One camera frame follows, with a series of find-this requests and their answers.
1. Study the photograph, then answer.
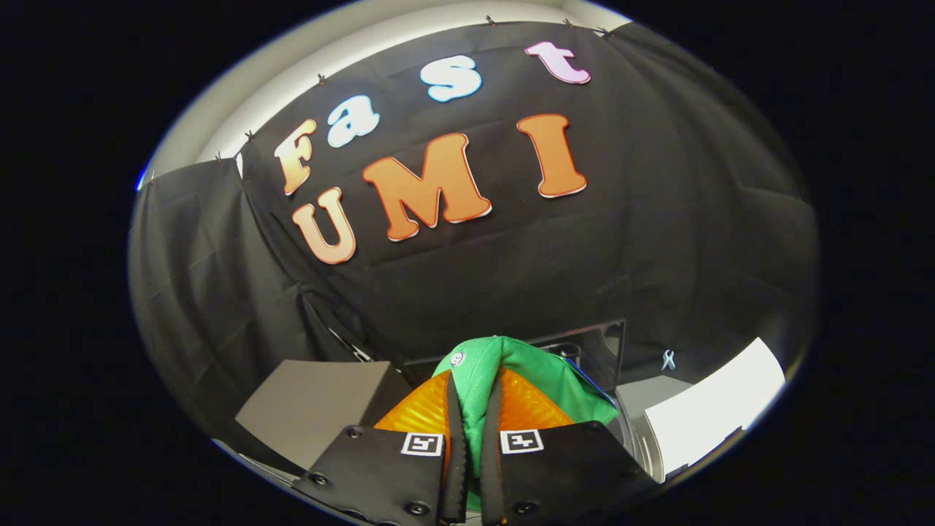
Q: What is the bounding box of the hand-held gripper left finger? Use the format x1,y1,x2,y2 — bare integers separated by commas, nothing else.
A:
292,370,470,525

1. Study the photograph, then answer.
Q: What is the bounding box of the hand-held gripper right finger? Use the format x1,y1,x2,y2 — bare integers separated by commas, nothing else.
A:
478,367,659,525

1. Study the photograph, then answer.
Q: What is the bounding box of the green knit garment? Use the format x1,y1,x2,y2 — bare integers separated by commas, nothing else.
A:
432,335,620,512

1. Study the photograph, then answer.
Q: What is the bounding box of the taupe box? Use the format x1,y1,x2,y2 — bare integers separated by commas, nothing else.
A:
235,359,400,473

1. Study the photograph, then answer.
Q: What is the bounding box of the black backdrop cloth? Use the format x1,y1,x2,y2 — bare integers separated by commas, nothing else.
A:
128,18,820,468

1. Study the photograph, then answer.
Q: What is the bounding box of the row of black clips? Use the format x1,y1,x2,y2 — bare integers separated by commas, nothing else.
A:
213,15,614,163

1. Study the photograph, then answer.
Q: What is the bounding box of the thin cable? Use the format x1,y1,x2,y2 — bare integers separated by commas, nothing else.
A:
327,328,375,365

